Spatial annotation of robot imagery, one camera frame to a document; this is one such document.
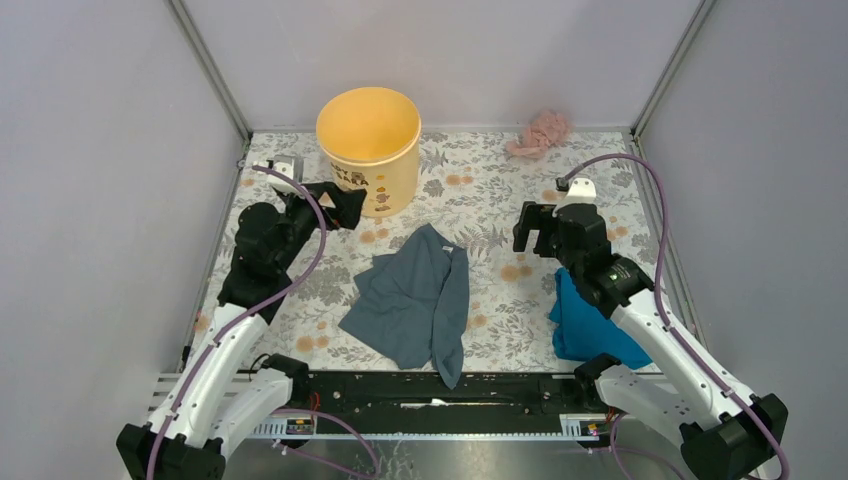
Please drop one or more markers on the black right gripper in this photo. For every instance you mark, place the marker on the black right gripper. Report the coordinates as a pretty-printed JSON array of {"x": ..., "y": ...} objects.
[{"x": 534, "y": 217}]

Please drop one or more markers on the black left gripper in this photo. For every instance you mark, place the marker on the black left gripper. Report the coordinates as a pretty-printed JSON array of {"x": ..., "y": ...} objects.
[{"x": 348, "y": 204}]

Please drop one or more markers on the yellow plastic trash bin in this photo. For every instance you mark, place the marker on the yellow plastic trash bin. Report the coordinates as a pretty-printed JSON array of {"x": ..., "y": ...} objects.
[{"x": 371, "y": 137}]

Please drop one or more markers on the pink plastic trash bag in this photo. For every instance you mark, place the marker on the pink plastic trash bag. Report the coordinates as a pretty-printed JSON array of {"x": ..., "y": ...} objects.
[{"x": 548, "y": 129}]

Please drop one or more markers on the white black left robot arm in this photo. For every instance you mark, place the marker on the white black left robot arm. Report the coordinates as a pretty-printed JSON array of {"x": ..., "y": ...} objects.
[{"x": 191, "y": 435}]

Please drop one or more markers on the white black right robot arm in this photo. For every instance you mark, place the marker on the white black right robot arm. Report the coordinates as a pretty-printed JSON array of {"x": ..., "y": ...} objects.
[{"x": 722, "y": 428}]

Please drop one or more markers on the floral table mat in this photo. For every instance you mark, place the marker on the floral table mat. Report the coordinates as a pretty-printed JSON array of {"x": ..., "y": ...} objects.
[{"x": 471, "y": 192}]

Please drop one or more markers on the bright blue cloth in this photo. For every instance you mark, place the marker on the bright blue cloth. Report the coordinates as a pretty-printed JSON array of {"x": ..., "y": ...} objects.
[{"x": 582, "y": 333}]

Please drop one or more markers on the grey-blue shirt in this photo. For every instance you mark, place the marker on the grey-blue shirt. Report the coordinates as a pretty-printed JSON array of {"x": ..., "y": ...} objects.
[{"x": 413, "y": 304}]

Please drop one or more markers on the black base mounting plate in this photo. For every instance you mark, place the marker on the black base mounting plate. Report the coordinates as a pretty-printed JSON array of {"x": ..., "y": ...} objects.
[{"x": 346, "y": 394}]

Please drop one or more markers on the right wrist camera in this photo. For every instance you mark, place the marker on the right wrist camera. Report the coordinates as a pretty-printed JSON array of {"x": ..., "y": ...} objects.
[{"x": 577, "y": 190}]

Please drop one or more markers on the slotted cable duct rail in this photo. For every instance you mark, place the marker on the slotted cable duct rail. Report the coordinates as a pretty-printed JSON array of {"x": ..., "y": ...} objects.
[{"x": 490, "y": 426}]

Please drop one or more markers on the left aluminium frame post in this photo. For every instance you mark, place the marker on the left aluminium frame post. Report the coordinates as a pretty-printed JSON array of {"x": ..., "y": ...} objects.
[{"x": 209, "y": 67}]

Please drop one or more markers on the aluminium frame post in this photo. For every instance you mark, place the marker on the aluminium frame post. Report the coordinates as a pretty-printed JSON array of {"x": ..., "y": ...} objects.
[
  {"x": 702, "y": 12},
  {"x": 209, "y": 67}
]

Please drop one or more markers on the right aluminium frame post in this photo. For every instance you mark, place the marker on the right aluminium frame post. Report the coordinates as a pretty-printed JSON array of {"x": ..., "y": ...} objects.
[{"x": 702, "y": 12}]

